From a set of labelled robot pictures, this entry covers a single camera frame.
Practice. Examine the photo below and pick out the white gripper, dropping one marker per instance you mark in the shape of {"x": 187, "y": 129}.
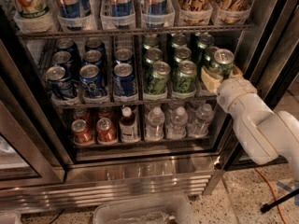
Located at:
{"x": 234, "y": 92}

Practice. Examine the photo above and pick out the blue can front right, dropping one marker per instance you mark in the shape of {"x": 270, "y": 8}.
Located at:
{"x": 124, "y": 80}

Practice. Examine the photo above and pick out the brown drink bottle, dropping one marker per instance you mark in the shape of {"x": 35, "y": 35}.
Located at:
{"x": 128, "y": 126}

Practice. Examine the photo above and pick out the water bottle right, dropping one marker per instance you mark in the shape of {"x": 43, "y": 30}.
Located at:
{"x": 201, "y": 121}

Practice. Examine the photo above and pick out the water bottle left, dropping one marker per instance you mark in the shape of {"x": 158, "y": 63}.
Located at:
{"x": 155, "y": 124}

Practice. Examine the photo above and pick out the blue can back left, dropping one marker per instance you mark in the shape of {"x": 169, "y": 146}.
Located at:
{"x": 67, "y": 44}

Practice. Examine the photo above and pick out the blue can front left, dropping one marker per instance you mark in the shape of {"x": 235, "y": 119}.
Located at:
{"x": 60, "y": 83}

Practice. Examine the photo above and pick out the water bottle middle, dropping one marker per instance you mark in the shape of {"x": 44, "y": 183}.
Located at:
{"x": 176, "y": 121}

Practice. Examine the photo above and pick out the steel fridge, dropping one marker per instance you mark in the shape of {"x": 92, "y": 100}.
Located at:
{"x": 43, "y": 169}

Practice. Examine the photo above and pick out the fridge sliding door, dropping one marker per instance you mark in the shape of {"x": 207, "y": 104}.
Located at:
{"x": 269, "y": 56}

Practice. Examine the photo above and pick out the red bull can middle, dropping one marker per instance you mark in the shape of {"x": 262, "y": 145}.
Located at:
{"x": 120, "y": 0}

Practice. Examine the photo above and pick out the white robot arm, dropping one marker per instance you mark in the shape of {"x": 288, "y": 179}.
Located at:
{"x": 262, "y": 133}

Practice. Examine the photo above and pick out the black stand leg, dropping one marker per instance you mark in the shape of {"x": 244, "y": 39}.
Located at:
{"x": 268, "y": 206}

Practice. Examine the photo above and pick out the red bull can left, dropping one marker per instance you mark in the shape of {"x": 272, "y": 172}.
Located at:
{"x": 72, "y": 9}

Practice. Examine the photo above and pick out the red can front left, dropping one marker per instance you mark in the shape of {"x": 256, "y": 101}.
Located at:
{"x": 81, "y": 132}

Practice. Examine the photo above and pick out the blue can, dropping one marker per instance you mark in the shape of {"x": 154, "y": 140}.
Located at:
{"x": 95, "y": 44}
{"x": 65, "y": 60}
{"x": 124, "y": 56}
{"x": 67, "y": 44}
{"x": 91, "y": 80}
{"x": 124, "y": 80}
{"x": 94, "y": 57}
{"x": 60, "y": 83}

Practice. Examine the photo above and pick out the water bottle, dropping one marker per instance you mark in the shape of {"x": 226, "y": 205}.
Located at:
{"x": 201, "y": 121}
{"x": 155, "y": 124}
{"x": 176, "y": 121}

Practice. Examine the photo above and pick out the blue can front middle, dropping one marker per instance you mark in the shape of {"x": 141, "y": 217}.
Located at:
{"x": 91, "y": 80}

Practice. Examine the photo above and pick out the red can front right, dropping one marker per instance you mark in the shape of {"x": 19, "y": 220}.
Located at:
{"x": 105, "y": 131}

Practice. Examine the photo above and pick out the red can back left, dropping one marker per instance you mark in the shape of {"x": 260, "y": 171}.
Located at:
{"x": 82, "y": 113}

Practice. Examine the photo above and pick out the blue can back middle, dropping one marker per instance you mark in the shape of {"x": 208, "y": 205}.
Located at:
{"x": 95, "y": 44}

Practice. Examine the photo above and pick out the red can back right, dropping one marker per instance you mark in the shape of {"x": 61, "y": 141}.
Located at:
{"x": 105, "y": 112}

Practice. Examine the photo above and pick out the white green soda can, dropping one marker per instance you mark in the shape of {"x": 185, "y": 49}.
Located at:
{"x": 31, "y": 9}

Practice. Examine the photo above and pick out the clear plastic bin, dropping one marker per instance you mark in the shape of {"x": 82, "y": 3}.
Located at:
{"x": 153, "y": 209}

